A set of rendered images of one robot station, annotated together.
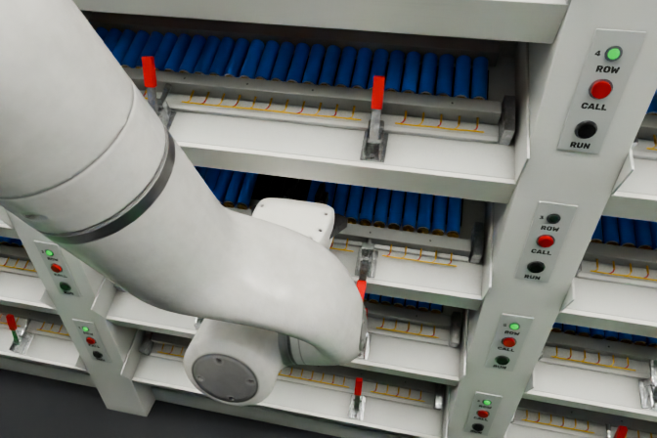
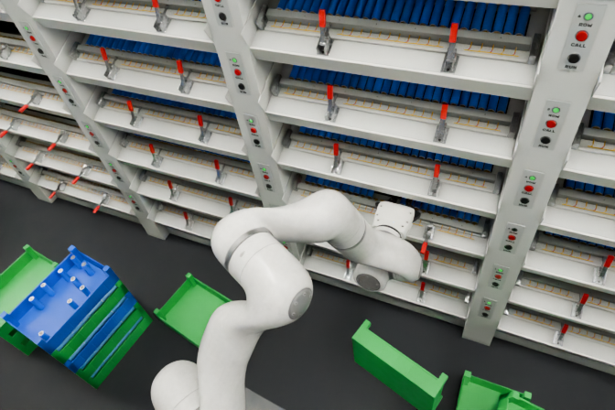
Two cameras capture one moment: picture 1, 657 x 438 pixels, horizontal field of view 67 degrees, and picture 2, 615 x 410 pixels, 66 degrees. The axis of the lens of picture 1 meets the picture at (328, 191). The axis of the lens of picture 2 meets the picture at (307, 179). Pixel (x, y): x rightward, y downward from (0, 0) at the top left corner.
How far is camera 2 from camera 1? 0.72 m
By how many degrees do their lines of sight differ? 17
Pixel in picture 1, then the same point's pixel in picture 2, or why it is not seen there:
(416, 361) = (453, 278)
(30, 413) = not seen: hidden behind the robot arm
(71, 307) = not seen: hidden behind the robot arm
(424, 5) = (456, 151)
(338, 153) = (417, 190)
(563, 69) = (512, 179)
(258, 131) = (382, 175)
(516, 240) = (499, 235)
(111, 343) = (296, 250)
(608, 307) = (547, 267)
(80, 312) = not seen: hidden behind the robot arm
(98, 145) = (354, 234)
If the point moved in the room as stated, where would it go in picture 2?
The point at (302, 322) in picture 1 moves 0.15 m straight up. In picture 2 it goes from (398, 269) to (400, 231)
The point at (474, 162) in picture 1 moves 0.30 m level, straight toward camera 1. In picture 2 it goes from (480, 201) to (435, 299)
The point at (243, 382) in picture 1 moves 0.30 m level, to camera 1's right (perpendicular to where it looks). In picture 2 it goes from (374, 285) to (507, 300)
